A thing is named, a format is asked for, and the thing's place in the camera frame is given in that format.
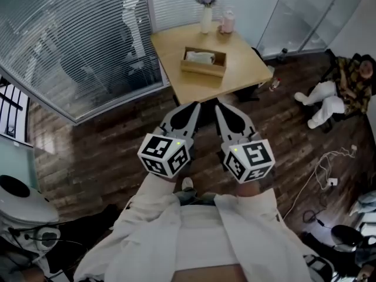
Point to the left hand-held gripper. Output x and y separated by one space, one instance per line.
164 153

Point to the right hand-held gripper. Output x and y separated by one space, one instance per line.
252 157

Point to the wooden tissue holder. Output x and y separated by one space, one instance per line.
202 69

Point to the white tissues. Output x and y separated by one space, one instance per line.
199 57

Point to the person's right forearm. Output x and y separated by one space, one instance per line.
252 208

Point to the person's left forearm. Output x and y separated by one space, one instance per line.
152 200

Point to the person's white shoe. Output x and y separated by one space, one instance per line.
187 184

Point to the person's legs in jeans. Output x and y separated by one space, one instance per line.
202 199

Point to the clear plastic bottle red label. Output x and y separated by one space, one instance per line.
275 84

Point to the white power strip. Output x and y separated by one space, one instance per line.
332 182

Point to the person's torso in white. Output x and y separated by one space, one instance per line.
199 239

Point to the square wooden table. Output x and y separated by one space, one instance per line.
176 48

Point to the clear plastic bottle dark cap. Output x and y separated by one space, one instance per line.
282 55

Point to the light blue pillow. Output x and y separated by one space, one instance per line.
365 203

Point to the white vase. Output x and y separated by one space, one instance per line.
206 20

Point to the white headset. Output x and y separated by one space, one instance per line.
45 238

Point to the white round device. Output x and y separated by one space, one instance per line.
26 204

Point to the narrow window blinds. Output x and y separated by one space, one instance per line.
176 1

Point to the large window blinds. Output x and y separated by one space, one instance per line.
58 40

